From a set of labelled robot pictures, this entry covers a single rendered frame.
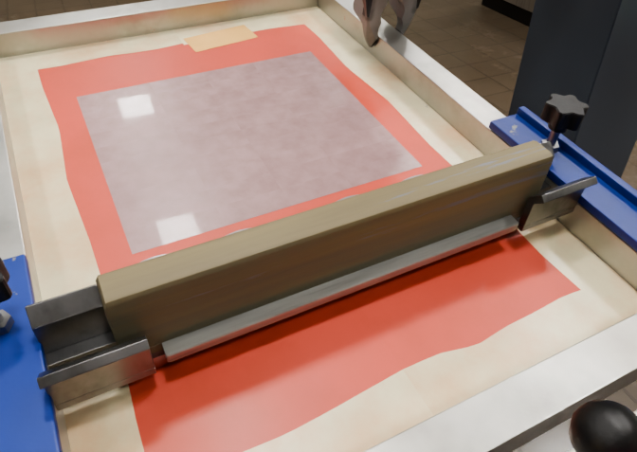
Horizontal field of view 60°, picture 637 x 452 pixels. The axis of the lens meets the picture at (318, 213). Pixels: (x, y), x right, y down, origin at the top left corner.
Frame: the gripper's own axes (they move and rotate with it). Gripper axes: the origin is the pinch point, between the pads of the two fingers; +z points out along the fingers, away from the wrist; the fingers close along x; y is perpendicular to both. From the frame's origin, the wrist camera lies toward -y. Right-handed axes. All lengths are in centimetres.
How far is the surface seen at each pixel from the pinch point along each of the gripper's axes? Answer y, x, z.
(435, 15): 249, -222, 139
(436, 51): 192, -180, 132
